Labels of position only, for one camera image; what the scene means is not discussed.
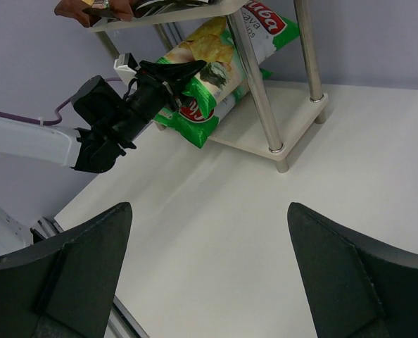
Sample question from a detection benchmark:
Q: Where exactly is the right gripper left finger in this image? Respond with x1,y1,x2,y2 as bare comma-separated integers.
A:
0,202,132,337

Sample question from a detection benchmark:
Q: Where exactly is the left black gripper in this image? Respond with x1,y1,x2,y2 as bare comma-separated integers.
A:
120,60,207,141

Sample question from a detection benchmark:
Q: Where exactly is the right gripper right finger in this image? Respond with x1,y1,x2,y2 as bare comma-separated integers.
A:
287,203,418,337

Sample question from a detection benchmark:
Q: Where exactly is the green Chuba bag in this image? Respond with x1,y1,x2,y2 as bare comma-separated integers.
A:
241,1,300,64
150,15,274,150

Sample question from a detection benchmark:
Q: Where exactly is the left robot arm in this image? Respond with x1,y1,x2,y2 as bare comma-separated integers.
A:
0,53,207,174

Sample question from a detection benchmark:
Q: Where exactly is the white two-tier wooden shelf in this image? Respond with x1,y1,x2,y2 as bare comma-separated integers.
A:
91,1,328,173

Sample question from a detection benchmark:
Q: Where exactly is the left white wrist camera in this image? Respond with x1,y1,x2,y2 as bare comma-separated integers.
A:
113,53,138,85

